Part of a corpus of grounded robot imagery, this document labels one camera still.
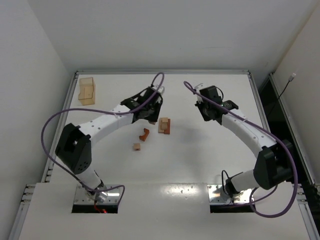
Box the long light wood block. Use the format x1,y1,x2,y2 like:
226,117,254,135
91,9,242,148
158,118,168,134

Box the dark brown L block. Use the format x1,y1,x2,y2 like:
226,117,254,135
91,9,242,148
139,128,150,142

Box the long reddish wood block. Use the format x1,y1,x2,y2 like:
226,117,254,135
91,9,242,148
164,118,171,135

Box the pale wooden cube block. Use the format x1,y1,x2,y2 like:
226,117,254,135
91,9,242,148
133,143,141,151

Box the transparent orange plastic box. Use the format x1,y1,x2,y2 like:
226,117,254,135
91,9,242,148
78,77,96,106

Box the light wooden cube block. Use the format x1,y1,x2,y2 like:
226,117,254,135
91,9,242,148
161,117,169,124

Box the small light cube block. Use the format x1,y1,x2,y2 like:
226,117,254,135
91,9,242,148
159,126,167,133

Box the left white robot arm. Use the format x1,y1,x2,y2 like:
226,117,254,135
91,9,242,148
55,85,165,198

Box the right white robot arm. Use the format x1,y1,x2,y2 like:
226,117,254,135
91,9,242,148
195,84,294,197

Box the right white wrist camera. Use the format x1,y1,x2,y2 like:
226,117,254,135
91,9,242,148
194,83,204,104

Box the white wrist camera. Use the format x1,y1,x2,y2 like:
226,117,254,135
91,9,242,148
194,83,204,104
155,85,165,96

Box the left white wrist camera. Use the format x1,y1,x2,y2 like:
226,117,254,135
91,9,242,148
155,85,165,96

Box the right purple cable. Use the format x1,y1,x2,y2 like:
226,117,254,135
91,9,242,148
183,80,299,218

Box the purple cable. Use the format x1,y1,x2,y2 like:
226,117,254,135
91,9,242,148
183,80,299,218
40,72,165,201

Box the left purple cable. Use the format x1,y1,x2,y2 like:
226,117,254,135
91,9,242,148
40,72,165,201

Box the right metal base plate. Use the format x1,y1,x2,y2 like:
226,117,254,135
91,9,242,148
207,184,253,207

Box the metal base plate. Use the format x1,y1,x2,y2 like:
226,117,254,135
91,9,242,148
207,184,253,207
73,185,123,206

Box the black wall cable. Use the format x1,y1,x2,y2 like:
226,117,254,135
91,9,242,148
261,72,297,122

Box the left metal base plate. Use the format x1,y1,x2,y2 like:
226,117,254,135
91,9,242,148
73,185,123,206

